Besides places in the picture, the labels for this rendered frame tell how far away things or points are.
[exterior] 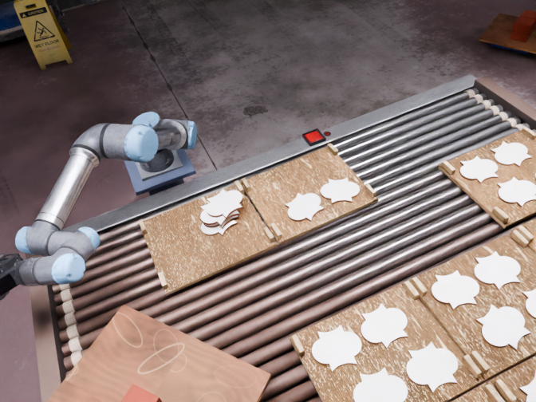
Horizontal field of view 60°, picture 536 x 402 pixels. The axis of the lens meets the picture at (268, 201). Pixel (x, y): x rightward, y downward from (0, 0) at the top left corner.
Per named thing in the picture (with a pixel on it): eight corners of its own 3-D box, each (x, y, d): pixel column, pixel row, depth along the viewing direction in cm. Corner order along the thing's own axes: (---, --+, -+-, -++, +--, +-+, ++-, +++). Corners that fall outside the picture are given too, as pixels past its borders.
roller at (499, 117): (58, 299, 163) (52, 292, 159) (502, 116, 205) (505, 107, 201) (60, 310, 160) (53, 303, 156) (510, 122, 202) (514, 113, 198)
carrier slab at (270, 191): (240, 184, 186) (239, 181, 185) (329, 147, 195) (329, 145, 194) (279, 245, 164) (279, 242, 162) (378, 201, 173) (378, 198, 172)
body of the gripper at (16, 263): (14, 276, 135) (48, 273, 131) (-8, 294, 127) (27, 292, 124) (1, 254, 132) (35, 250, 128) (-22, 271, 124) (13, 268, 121)
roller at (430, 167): (62, 322, 157) (56, 315, 153) (519, 128, 199) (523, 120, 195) (64, 334, 153) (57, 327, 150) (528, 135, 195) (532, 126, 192)
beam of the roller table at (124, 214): (34, 250, 182) (27, 242, 177) (467, 84, 227) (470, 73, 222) (37, 266, 176) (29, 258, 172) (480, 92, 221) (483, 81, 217)
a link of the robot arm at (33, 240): (78, 112, 154) (4, 241, 127) (108, 116, 152) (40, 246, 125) (92, 137, 163) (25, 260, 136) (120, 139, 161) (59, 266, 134)
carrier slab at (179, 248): (139, 225, 177) (138, 222, 175) (238, 185, 186) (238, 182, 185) (166, 296, 154) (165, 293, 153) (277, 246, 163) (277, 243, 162)
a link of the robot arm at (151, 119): (143, 133, 205) (135, 108, 195) (172, 136, 203) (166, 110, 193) (133, 151, 197) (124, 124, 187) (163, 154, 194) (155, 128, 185)
